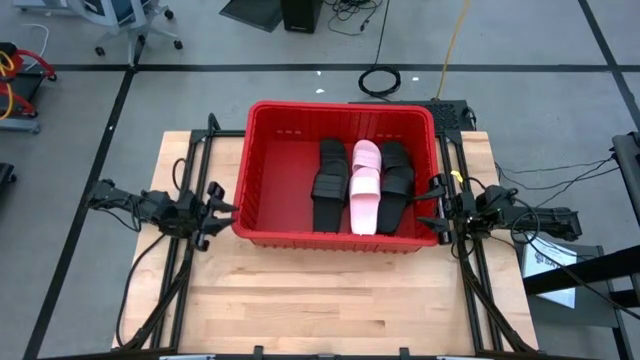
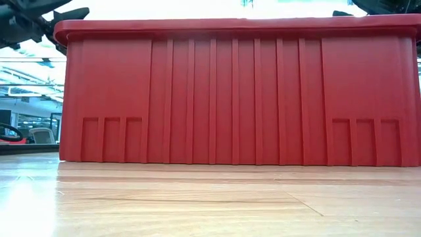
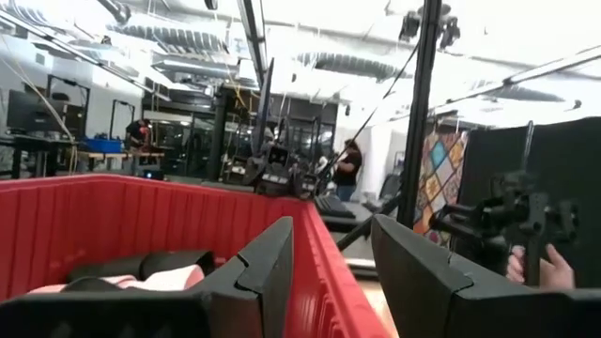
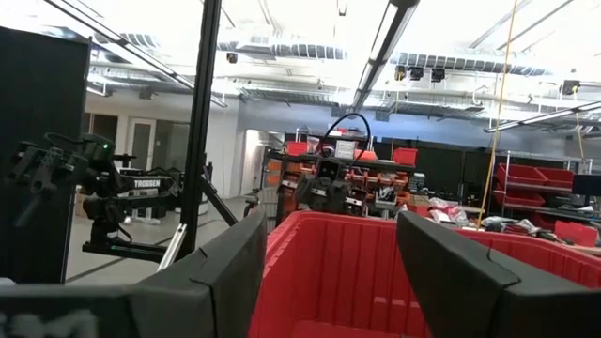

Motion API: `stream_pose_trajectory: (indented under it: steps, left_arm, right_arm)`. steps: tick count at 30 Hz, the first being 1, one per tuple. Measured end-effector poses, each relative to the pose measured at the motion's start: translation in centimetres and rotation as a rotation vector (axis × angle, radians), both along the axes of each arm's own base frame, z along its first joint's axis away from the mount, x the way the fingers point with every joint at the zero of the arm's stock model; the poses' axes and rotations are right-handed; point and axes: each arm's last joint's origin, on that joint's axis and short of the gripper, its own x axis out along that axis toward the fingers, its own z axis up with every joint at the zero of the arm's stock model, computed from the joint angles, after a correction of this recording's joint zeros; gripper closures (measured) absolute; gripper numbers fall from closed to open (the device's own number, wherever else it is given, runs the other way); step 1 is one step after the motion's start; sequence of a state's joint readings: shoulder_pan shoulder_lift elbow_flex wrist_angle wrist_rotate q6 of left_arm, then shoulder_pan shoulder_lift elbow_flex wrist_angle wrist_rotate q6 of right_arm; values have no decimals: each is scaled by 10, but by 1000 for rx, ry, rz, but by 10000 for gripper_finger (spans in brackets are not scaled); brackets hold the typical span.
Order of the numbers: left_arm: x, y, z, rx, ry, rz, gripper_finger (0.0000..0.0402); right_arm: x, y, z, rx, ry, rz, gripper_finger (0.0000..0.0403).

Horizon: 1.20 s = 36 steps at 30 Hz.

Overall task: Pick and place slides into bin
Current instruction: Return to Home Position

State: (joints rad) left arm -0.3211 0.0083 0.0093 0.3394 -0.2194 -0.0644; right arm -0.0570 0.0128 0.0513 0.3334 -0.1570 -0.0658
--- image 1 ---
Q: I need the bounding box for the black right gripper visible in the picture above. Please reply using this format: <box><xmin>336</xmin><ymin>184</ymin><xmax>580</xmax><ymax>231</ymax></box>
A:
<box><xmin>413</xmin><ymin>172</ymin><xmax>489</xmax><ymax>247</ymax></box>

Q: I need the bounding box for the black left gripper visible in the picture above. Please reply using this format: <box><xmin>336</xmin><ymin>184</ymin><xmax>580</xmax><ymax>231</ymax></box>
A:
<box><xmin>167</xmin><ymin>180</ymin><xmax>240</xmax><ymax>253</ymax></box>

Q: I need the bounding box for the black slide sandal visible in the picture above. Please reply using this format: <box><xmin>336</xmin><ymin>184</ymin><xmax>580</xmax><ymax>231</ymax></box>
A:
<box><xmin>319</xmin><ymin>138</ymin><xmax>350</xmax><ymax>174</ymax></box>
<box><xmin>380</xmin><ymin>140</ymin><xmax>412</xmax><ymax>171</ymax></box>
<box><xmin>376</xmin><ymin>164</ymin><xmax>417</xmax><ymax>236</ymax></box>
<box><xmin>310</xmin><ymin>159</ymin><xmax>350</xmax><ymax>234</ymax></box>

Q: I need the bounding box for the pale pink slide sandal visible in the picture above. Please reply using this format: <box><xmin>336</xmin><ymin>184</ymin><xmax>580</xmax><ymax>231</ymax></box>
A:
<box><xmin>348</xmin><ymin>166</ymin><xmax>382</xmax><ymax>237</ymax></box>
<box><xmin>351</xmin><ymin>139</ymin><xmax>383</xmax><ymax>174</ymax></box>

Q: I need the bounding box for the red plastic bin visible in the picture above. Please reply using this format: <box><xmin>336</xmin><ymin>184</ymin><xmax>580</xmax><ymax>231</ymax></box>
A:
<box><xmin>230</xmin><ymin>99</ymin><xmax>441</xmax><ymax>254</ymax></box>

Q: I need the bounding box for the black perforated box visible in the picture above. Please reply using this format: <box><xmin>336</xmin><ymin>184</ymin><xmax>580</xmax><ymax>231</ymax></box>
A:
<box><xmin>427</xmin><ymin>98</ymin><xmax>477</xmax><ymax>134</ymax></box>

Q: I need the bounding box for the white printed paper sheet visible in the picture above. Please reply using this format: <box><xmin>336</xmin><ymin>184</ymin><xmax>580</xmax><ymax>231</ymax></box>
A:
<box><xmin>521</xmin><ymin>233</ymin><xmax>579</xmax><ymax>310</ymax></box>

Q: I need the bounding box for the thick black beam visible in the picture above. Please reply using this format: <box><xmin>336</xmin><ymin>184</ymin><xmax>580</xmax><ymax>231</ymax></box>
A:
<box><xmin>522</xmin><ymin>245</ymin><xmax>640</xmax><ymax>297</ymax></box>

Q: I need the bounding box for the dark grey side stand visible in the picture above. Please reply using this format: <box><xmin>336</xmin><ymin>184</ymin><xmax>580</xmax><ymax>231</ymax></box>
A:
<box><xmin>513</xmin><ymin>239</ymin><xmax>624</xmax><ymax>331</ymax></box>

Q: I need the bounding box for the office chair base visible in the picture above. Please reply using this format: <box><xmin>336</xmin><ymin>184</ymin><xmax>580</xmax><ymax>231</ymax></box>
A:
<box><xmin>67</xmin><ymin>0</ymin><xmax>185</xmax><ymax>67</ymax></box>

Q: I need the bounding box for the black floor mat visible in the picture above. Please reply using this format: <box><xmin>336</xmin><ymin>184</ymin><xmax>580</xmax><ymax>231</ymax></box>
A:
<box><xmin>218</xmin><ymin>0</ymin><xmax>284</xmax><ymax>33</ymax></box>

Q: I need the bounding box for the black computer tower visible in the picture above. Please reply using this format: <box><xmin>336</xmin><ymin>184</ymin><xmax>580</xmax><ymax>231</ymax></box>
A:
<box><xmin>279</xmin><ymin>0</ymin><xmax>325</xmax><ymax>35</ymax></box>

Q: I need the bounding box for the red and black cart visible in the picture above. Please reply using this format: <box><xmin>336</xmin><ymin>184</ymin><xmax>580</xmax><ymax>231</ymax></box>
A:
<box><xmin>0</xmin><ymin>41</ymin><xmax>58</xmax><ymax>135</ymax></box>

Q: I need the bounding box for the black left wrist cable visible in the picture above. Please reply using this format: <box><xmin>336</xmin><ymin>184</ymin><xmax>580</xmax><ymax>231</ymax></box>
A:
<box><xmin>171</xmin><ymin>157</ymin><xmax>189</xmax><ymax>194</ymax></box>

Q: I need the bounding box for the black aluminium rig frame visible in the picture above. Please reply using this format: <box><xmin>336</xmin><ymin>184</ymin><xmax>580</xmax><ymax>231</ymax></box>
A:
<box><xmin>39</xmin><ymin>113</ymin><xmax>601</xmax><ymax>360</ymax></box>

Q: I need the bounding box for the long black power cable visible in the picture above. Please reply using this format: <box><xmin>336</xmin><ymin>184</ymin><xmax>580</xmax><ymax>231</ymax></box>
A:
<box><xmin>114</xmin><ymin>230</ymin><xmax>174</xmax><ymax>350</ymax></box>

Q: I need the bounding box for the thin black floor cable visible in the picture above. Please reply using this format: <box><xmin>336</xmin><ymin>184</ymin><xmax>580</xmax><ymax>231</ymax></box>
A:
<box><xmin>509</xmin><ymin>222</ymin><xmax>640</xmax><ymax>321</ymax></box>
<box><xmin>499</xmin><ymin>156</ymin><xmax>621</xmax><ymax>176</ymax></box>
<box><xmin>499</xmin><ymin>166</ymin><xmax>622</xmax><ymax>194</ymax></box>

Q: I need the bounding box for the coiled black floor cable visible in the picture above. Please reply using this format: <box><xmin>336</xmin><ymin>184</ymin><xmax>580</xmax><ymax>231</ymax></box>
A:
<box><xmin>357</xmin><ymin>0</ymin><xmax>403</xmax><ymax>100</ymax></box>

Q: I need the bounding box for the yellow hanging cable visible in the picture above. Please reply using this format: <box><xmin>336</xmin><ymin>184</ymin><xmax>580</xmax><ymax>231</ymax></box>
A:
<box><xmin>434</xmin><ymin>0</ymin><xmax>472</xmax><ymax>100</ymax></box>

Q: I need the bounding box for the yellow coiled hose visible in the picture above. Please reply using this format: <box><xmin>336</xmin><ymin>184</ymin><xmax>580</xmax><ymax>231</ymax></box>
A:
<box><xmin>0</xmin><ymin>49</ymin><xmax>15</xmax><ymax>121</ymax></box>

